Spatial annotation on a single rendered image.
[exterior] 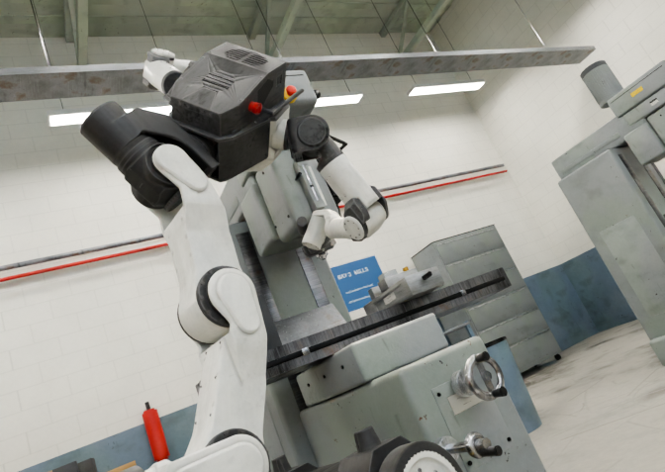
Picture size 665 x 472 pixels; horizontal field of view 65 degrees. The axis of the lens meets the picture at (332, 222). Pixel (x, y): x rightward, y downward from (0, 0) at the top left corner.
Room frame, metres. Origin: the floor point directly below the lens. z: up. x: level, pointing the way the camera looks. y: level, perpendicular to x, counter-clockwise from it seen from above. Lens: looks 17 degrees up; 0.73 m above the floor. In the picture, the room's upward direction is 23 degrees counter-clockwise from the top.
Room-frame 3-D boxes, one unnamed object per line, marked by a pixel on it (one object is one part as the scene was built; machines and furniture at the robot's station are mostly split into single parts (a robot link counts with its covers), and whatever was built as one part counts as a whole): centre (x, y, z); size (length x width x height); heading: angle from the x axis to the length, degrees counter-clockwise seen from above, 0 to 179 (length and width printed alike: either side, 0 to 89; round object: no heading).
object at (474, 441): (1.35, -0.08, 0.51); 0.22 x 0.06 x 0.06; 32
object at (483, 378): (1.45, -0.18, 0.63); 0.16 x 0.12 x 0.12; 32
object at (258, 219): (2.04, 0.18, 1.47); 0.24 x 0.19 x 0.26; 122
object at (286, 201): (1.88, 0.09, 1.47); 0.21 x 0.19 x 0.32; 122
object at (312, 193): (1.78, 0.02, 1.45); 0.04 x 0.04 x 0.21; 32
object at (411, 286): (1.97, -0.13, 0.98); 0.35 x 0.15 x 0.11; 30
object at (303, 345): (1.91, 0.02, 0.89); 1.24 x 0.23 x 0.08; 122
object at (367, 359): (1.87, 0.08, 0.79); 0.50 x 0.35 x 0.12; 32
